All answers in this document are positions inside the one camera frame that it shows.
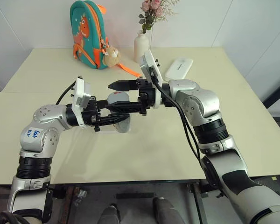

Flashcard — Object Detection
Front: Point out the silver jar lid red logo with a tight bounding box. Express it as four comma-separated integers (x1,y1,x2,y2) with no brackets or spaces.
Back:
106,91,129,105

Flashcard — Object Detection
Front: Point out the white flat rounded case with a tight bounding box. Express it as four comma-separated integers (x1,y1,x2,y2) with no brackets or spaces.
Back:
165,58,194,81

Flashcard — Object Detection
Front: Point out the dark furniture piece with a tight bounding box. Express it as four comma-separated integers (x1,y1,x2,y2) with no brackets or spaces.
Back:
263,78,280,142

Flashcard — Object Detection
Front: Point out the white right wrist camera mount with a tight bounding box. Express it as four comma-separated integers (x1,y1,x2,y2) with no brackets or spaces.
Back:
139,49,165,109

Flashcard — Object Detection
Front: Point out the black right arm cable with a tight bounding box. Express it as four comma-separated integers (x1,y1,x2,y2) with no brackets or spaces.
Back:
149,67,202,162

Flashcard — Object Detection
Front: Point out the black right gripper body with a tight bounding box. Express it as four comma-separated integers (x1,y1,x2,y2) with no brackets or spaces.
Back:
136,79,156,116

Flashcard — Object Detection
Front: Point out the clear plastic jar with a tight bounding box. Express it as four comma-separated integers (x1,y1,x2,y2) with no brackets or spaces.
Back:
107,102,132,134

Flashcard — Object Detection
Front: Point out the pink flower bouquet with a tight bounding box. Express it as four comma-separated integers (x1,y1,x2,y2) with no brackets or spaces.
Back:
138,0,181,35

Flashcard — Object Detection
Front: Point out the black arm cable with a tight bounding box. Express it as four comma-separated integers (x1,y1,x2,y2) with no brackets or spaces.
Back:
56,80,77,105
149,67,202,162

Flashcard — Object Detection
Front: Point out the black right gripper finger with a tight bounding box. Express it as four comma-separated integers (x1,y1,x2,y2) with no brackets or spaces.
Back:
105,101,142,114
107,80,139,92

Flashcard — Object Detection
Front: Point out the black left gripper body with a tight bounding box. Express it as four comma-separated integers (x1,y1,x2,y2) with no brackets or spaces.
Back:
81,95,103,133

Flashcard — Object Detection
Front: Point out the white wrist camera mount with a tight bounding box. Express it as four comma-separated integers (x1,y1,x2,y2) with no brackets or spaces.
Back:
139,49,165,109
70,77,93,129

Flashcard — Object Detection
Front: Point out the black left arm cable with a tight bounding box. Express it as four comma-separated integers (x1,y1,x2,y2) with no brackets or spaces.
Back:
56,80,77,105

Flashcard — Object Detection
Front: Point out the white ceramic vase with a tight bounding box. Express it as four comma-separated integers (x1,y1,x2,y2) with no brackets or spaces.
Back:
133,32,150,63

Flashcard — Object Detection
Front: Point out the dark rounded robot foot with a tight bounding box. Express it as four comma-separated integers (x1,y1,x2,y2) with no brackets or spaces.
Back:
152,197,179,224
99,203,121,224

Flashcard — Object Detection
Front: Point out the black metal table frame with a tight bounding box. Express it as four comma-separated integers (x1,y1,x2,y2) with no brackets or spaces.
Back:
186,181,212,224

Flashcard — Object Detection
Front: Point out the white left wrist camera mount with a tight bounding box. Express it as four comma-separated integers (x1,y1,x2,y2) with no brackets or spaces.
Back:
70,77,93,129

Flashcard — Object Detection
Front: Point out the teal dinosaur backpack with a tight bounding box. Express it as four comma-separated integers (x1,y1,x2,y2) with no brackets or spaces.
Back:
69,0,142,79

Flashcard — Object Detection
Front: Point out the beige plush toy keychain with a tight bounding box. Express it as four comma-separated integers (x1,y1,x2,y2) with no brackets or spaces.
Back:
102,45,121,68

